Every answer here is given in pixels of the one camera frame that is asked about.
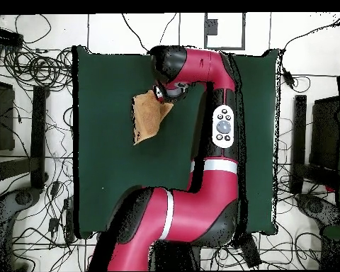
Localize grey square frame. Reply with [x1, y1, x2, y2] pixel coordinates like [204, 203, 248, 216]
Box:
[203, 12, 247, 51]

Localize black panel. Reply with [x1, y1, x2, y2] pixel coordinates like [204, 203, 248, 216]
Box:
[310, 96, 340, 171]

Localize black stand leg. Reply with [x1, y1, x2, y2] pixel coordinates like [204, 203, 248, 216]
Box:
[30, 85, 49, 190]
[289, 94, 307, 195]

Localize dark green table cloth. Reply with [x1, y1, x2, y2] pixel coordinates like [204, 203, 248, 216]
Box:
[72, 45, 281, 239]

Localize black coiled cables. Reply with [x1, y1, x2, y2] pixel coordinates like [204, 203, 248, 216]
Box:
[1, 46, 74, 91]

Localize black power strip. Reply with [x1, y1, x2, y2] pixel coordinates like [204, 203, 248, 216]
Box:
[63, 198, 75, 242]

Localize black power adapter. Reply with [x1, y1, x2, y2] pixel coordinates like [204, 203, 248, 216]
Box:
[281, 66, 297, 89]

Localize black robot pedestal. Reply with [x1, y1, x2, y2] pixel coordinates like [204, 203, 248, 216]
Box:
[148, 232, 263, 272]

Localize black box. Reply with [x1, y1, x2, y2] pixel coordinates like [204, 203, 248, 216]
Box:
[0, 80, 16, 152]

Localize tan terry towel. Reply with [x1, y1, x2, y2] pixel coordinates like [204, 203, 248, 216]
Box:
[131, 89, 174, 146]

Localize dark wheeled stand base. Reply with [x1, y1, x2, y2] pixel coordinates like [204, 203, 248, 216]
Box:
[0, 188, 42, 272]
[294, 193, 340, 227]

